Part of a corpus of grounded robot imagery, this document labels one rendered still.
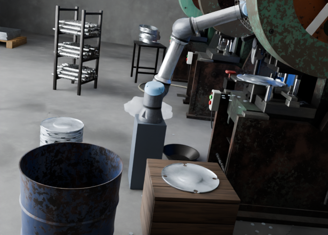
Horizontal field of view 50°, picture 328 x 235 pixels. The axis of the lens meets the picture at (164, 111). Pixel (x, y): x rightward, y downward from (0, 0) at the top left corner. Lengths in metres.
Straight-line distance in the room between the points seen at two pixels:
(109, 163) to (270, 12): 1.00
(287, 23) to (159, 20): 7.09
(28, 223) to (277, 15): 1.36
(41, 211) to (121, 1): 7.54
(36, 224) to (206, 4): 2.55
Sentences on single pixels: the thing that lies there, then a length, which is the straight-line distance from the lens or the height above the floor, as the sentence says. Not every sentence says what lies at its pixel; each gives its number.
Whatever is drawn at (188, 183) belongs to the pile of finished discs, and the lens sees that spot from 1.71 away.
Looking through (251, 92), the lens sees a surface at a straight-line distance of 2.18.
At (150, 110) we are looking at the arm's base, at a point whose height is 0.53.
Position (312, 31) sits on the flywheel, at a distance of 1.78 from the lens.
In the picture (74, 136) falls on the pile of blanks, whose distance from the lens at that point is 2.46.
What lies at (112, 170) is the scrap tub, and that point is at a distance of 1.65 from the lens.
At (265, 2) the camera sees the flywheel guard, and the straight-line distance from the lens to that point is 1.66.
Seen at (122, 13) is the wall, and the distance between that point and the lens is 8.68.
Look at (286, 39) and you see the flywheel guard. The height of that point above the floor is 1.07.
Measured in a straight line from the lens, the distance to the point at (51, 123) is 2.57.
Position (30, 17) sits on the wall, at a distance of 9.08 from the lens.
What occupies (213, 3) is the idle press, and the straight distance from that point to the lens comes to 3.43.
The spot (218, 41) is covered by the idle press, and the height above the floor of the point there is 0.68.
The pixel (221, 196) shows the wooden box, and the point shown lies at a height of 0.35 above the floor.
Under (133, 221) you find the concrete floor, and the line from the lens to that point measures 2.01.
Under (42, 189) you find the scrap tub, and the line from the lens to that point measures 1.37.
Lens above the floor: 1.17
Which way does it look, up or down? 18 degrees down
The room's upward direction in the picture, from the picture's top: 8 degrees clockwise
